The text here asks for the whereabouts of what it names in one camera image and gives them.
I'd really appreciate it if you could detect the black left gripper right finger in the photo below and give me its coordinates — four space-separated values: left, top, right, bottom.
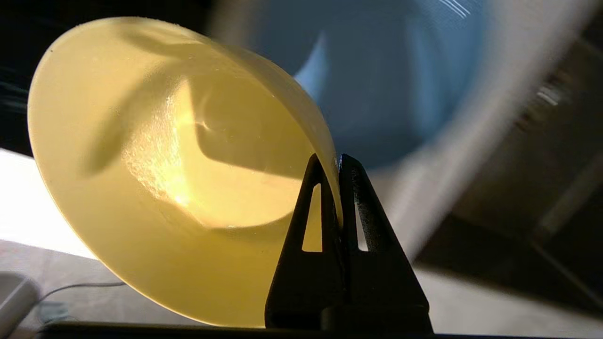
338 153 434 332

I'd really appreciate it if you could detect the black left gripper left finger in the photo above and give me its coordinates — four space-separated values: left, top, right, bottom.
265 153 349 329

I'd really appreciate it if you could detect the yellow bowl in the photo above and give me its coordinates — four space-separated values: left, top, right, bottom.
27 17 343 328

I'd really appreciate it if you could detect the blue plate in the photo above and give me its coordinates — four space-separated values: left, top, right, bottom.
254 0 490 170

